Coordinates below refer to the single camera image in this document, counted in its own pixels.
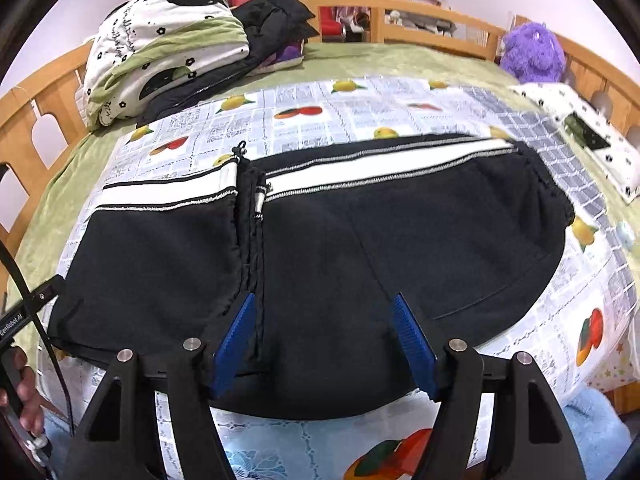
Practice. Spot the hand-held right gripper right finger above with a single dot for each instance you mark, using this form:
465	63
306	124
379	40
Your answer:
415	350

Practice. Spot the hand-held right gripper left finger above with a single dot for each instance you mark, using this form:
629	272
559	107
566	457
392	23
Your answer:
235	345

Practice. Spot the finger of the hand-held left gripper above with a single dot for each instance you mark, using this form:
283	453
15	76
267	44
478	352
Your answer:
47	294

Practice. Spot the black white zip jacket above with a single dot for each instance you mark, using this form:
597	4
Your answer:
325	240

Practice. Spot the person's left hand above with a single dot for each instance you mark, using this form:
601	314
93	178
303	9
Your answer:
32	410

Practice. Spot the person's left leg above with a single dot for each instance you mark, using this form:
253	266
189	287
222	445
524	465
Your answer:
57	450

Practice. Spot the person's leg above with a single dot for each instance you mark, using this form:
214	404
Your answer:
57	450
595	435

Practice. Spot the person's right leg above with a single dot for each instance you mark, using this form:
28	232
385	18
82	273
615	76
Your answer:
595	435

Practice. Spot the small white blue toy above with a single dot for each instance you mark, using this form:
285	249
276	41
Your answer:
625	235

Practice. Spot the fruit print tablecloth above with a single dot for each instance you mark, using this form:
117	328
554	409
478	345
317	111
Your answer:
350	105

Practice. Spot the folded white green floral quilt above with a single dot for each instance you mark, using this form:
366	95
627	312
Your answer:
165	55

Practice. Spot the white floral pillow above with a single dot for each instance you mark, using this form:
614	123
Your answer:
620	160

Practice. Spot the green bed sheet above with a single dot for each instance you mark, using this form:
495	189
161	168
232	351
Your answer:
400	60

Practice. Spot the purple cloth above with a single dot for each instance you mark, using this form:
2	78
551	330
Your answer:
290	52

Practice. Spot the purple plush toy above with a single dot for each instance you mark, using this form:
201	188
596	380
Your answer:
532	52

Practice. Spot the pile of cardboard boxes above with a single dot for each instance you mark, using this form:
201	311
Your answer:
425	20

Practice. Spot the red chair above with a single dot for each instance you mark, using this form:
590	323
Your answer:
247	0
327	12

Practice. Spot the wooden bed frame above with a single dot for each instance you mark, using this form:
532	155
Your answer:
20	105

